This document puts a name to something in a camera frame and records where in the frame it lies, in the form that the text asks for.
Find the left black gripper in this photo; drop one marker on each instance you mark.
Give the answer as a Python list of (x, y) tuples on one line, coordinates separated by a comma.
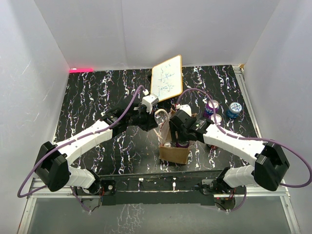
[(150, 122)]

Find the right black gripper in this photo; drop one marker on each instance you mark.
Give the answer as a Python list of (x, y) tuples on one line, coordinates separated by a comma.
[(173, 129)]

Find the patterned canvas tote bag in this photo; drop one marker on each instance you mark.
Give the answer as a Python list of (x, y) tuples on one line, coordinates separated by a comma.
[(173, 155)]

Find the purple soda can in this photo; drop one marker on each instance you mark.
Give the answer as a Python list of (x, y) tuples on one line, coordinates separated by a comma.
[(216, 118), (210, 108)]

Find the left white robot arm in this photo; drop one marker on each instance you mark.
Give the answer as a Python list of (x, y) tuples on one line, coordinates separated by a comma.
[(55, 160)]

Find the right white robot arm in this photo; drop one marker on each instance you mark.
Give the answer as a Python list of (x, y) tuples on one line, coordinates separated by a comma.
[(267, 162)]

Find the blue beverage can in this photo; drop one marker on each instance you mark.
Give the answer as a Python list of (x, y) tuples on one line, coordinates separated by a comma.
[(234, 110)]

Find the purple can front right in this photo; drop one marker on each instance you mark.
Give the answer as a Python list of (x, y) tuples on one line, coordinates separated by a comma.
[(182, 144)]

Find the purple can front left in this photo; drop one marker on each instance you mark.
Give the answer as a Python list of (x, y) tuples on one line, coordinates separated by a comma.
[(169, 144)]

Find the small wood-framed whiteboard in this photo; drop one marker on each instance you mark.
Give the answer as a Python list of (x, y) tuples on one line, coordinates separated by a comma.
[(167, 79)]

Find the black front base bar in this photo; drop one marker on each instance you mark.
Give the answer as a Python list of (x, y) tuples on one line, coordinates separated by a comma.
[(188, 187)]

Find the pink tape strip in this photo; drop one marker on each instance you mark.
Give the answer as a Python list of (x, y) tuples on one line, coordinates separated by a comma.
[(80, 70)]

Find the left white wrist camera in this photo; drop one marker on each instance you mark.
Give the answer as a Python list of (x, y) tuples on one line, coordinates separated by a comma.
[(149, 101)]

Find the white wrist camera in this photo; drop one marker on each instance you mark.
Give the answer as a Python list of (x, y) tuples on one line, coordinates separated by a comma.
[(149, 101), (186, 108)]

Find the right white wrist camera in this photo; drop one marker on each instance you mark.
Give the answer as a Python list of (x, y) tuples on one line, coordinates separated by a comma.
[(186, 108)]

